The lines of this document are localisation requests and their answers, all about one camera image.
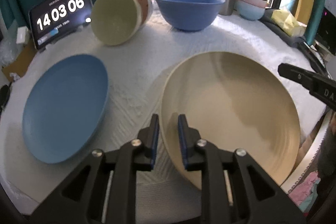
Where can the tablet showing clock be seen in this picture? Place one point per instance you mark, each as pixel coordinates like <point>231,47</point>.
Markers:
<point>54,19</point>

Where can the beige plate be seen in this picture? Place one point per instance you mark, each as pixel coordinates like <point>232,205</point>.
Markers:
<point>233,102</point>

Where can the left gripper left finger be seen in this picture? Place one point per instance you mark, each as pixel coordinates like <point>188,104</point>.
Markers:
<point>103,185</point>

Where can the dark blue bowl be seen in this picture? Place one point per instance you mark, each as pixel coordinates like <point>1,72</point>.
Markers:
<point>190,15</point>

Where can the pink strawberry bowl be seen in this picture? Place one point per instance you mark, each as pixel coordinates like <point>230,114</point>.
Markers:
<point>146,10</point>

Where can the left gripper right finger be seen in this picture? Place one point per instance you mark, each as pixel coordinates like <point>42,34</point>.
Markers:
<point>235,188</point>

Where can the yellow tissue pack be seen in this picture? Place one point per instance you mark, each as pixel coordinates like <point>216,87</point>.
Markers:
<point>288,23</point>

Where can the light blue bowl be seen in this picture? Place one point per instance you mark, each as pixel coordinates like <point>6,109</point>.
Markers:
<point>248,11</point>

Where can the pale green bowl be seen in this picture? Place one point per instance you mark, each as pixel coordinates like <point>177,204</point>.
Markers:
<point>114,22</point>

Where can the small blue plate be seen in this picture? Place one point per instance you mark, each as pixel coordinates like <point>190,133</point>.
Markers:
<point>65,108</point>

